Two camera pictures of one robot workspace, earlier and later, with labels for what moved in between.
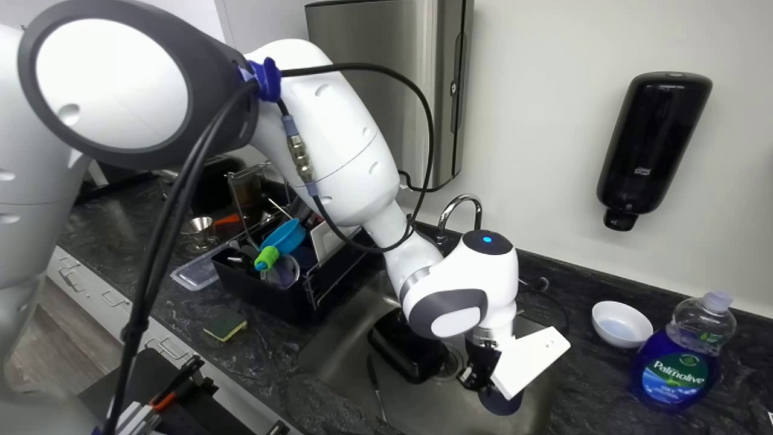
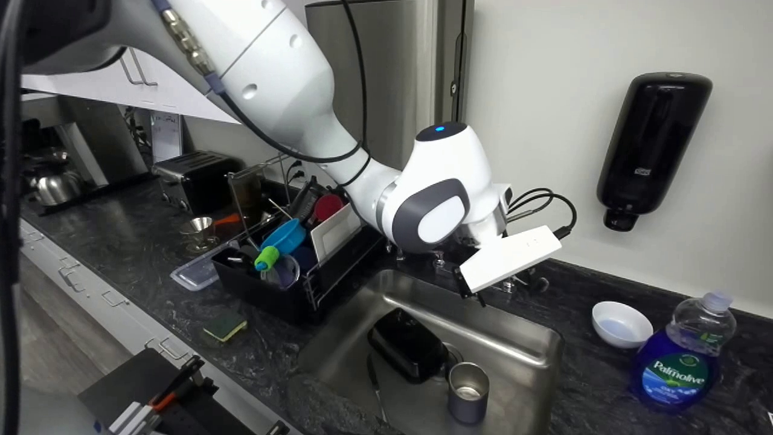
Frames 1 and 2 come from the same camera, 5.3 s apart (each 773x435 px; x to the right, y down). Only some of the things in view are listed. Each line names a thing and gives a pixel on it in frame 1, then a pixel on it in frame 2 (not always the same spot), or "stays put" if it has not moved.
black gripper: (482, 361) → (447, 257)
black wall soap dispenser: (652, 135) stays put
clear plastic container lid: (201, 271) stays put
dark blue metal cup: (497, 403) → (466, 393)
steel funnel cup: (201, 224) stays put
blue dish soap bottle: (679, 365) stays put
